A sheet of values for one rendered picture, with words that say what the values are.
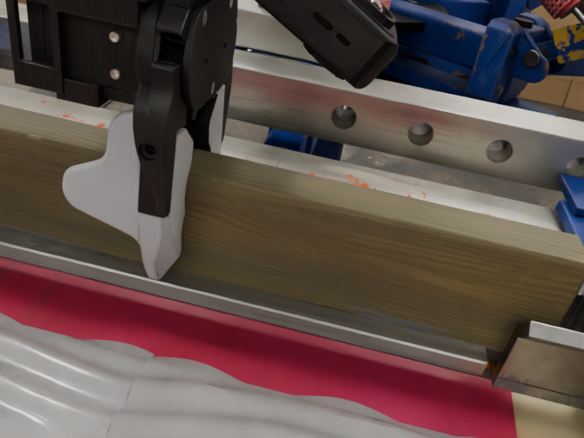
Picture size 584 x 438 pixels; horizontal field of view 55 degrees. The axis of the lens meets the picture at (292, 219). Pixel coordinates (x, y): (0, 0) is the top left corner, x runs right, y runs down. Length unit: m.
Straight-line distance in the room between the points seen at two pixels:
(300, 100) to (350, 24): 0.27
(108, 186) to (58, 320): 0.10
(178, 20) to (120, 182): 0.09
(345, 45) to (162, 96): 0.08
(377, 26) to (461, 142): 0.28
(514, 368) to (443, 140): 0.24
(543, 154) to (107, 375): 0.38
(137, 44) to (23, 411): 0.18
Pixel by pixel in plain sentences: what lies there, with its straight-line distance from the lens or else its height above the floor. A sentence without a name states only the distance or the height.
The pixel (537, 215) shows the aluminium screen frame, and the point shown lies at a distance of 0.49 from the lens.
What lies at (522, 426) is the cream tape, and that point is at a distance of 0.35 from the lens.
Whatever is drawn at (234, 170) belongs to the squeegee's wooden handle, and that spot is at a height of 1.06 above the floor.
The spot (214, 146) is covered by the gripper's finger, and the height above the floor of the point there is 1.06.
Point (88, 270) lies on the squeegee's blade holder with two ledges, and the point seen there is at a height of 0.99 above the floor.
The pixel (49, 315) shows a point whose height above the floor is 0.96.
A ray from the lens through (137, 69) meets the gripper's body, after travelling 0.25.
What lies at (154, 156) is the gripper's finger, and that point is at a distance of 0.25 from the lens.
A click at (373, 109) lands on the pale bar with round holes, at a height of 1.03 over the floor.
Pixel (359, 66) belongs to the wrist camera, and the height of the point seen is 1.13.
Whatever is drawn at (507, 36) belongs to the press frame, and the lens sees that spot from 0.88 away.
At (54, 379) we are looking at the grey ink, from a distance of 0.32.
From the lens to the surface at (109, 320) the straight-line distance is 0.35.
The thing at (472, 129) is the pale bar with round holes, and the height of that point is 1.03.
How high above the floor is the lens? 1.20
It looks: 32 degrees down
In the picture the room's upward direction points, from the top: 10 degrees clockwise
